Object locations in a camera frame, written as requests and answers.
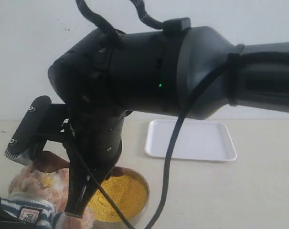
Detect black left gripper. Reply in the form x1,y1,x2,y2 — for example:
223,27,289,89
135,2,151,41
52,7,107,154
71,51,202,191
0,198,24,229

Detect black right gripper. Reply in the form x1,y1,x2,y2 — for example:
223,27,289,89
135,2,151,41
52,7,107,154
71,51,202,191
63,104,130,218

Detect plush teddy bear striped sweater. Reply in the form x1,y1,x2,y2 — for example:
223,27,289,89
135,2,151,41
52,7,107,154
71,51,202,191
1,165,95,229

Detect dark wooden spoon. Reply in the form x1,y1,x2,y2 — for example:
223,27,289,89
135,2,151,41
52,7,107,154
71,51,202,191
33,150,126,177

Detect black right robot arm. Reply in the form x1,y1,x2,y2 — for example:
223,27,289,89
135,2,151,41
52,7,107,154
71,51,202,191
48,27,289,218

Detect steel bowl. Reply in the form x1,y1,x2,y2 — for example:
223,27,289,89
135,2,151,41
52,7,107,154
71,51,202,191
88,168,150,229

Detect white plastic tray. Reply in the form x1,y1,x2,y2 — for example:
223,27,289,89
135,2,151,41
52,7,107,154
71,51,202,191
145,119,237,162

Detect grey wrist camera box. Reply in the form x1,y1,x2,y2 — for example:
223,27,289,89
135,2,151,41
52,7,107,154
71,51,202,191
5,95,66,165

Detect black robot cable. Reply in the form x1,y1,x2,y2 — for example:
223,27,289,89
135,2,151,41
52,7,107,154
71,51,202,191
63,0,245,229

